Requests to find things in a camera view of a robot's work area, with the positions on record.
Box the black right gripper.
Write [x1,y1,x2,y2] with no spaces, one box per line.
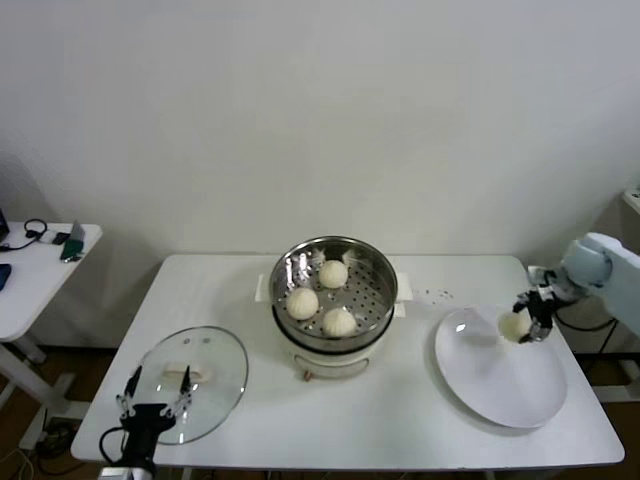
[512,289,558,346]

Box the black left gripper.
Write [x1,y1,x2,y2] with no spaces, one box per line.
[115,365,194,472]

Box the white steamed baozi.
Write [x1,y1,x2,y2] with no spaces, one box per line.
[497,310,530,344]
[322,307,359,339]
[318,259,350,290]
[286,288,320,321]

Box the round glass pot lid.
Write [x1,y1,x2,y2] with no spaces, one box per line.
[127,325,250,446]

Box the perforated steel steamer basket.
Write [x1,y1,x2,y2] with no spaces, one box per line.
[254,235,415,342]

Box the white oval plate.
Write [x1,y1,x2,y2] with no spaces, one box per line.
[433,305,570,429]

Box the white side table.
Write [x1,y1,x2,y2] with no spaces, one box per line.
[0,222,104,451]

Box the green gadget with grey card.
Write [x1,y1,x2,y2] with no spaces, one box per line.
[59,219,87,264]

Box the white electric cooking pot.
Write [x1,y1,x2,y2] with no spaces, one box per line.
[272,294,409,384]

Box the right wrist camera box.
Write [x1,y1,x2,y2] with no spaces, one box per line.
[527,266,569,301]

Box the black wall power cable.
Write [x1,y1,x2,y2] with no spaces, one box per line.
[597,319,621,355]

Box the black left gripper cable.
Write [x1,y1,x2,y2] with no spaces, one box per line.
[98,424,132,467]

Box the floor cable bundle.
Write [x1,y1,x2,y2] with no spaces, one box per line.
[17,409,84,476]

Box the black looped cable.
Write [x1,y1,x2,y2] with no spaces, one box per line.
[0,218,49,251]

